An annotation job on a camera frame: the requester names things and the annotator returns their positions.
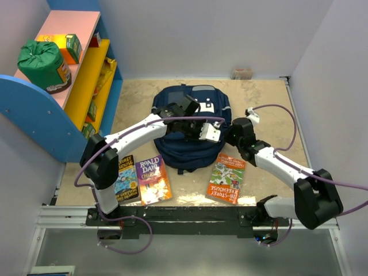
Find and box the small box at back wall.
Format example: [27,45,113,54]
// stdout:
[231,68,254,80]

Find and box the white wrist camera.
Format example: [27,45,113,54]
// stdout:
[245,107,260,125]
[198,121,221,143]

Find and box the green wrapped round package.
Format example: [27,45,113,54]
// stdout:
[17,40,72,94]

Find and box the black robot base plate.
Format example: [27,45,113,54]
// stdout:
[86,206,274,239]

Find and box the yellow green carton box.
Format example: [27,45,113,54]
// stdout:
[36,34,83,65]

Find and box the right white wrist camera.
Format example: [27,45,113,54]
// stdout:
[245,107,260,125]

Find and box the Roald Dahl Charlie book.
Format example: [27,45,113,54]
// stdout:
[135,155,173,205]

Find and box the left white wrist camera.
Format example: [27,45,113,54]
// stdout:
[198,121,221,143]

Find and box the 169-storey treehouse book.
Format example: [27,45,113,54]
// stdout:
[114,155,141,205]

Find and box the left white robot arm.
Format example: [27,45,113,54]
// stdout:
[79,96,218,225]

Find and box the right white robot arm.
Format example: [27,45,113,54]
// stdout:
[224,117,343,229]

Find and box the small box on yellow shelf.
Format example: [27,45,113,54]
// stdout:
[89,32,101,48]

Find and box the blue pink yellow shelf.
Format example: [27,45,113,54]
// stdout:
[1,1,122,163]

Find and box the navy blue school backpack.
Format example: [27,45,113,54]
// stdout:
[151,84,232,174]

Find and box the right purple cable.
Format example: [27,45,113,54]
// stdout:
[250,103,368,248]

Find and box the yellow snack bag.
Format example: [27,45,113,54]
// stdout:
[93,57,116,98]

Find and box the orange 78-storey treehouse book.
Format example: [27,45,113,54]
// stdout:
[206,153,246,205]

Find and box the green box on lower shelf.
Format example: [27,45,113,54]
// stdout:
[85,100,98,122]

